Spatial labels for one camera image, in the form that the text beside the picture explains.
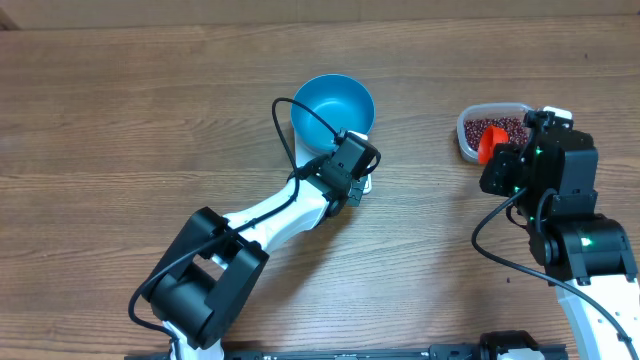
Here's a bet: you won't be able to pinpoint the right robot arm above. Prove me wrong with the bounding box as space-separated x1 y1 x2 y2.
479 107 639 359

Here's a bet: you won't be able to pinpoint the red beans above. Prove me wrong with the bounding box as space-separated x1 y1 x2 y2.
464 117 529 151

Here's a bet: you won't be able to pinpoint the blue bowl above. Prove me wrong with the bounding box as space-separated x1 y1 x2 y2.
290 74 376 153

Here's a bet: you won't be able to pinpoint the orange measuring scoop blue handle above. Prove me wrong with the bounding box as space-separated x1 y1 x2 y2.
477 125 509 165

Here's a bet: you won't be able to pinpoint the white kitchen scale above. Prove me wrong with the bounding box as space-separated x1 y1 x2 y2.
294 131 373 195

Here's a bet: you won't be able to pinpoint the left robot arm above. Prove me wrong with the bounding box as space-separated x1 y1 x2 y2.
134 132 381 359

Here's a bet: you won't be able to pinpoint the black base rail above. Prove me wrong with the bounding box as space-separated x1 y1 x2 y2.
124 329 569 360

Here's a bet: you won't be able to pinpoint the clear plastic container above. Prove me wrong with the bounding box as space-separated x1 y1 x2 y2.
456 102 531 163

